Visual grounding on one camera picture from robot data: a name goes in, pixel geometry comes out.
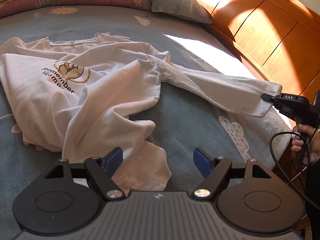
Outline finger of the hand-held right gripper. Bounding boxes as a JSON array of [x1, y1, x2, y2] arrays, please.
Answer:
[[261, 93, 280, 103]]

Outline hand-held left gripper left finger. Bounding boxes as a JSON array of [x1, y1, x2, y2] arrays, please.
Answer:
[[45, 147, 127, 201]]

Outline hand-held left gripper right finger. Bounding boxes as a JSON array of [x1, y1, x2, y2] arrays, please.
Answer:
[[191, 147, 273, 202]]

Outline white long-sleeve printed shirt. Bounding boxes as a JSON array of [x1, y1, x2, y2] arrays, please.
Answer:
[[0, 34, 283, 192]]

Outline person's right hand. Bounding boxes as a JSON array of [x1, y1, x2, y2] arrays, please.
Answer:
[[291, 124, 320, 164]]

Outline bed with blue-grey floral sheet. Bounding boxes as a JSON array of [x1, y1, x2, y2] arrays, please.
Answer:
[[0, 4, 298, 240]]

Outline wooden headboard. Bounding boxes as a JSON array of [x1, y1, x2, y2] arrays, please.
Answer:
[[180, 0, 320, 105]]

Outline grey-green printed pillow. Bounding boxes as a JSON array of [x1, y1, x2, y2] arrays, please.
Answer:
[[147, 0, 213, 24]]

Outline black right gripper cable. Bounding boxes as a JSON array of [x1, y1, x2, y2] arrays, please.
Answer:
[[269, 131, 320, 210]]

